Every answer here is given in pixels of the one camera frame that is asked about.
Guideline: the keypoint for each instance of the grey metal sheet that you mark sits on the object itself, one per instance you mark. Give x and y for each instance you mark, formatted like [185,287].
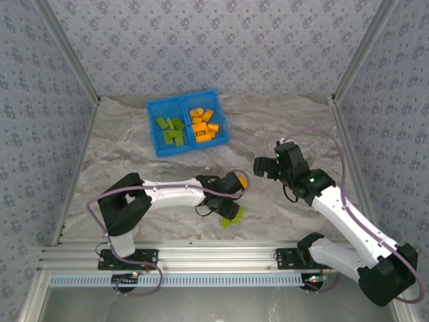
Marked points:
[214,305]

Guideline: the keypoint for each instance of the wide aluminium mounting rail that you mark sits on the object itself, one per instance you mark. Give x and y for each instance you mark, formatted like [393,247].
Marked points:
[214,258]

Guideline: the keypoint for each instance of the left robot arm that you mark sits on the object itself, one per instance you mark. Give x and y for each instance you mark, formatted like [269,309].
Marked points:
[174,196]

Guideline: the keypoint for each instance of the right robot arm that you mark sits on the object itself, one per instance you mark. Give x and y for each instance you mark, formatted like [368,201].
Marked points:
[348,224]

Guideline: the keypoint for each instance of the small circuit board with LED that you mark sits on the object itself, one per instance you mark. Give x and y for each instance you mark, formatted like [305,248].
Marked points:
[313,283]
[124,279]

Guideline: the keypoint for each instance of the small green lego brick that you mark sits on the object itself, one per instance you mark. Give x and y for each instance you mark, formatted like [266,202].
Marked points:
[226,223]

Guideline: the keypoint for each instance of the aluminium frame post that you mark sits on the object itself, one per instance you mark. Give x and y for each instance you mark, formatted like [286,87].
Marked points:
[363,50]
[68,50]

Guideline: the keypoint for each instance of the orange round lego piece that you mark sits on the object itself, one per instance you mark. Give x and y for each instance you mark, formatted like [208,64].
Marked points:
[196,111]

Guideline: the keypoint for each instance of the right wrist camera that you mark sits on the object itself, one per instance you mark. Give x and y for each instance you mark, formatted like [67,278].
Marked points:
[285,141]

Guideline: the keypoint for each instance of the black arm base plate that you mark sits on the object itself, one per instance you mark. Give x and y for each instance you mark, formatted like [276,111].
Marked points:
[285,260]
[110,265]

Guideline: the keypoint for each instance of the large green lego plate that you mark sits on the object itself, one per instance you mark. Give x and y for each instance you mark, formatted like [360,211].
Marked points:
[177,133]

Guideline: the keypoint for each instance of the aluminium table edge rail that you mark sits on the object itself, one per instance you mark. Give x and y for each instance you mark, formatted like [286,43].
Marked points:
[340,117]
[84,144]

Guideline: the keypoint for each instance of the orange lego window frame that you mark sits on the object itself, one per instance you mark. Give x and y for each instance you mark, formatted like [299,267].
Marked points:
[200,128]

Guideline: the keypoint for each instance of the orange lego brick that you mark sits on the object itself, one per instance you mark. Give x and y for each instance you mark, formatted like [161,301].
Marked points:
[213,127]
[212,135]
[196,120]
[243,182]
[207,115]

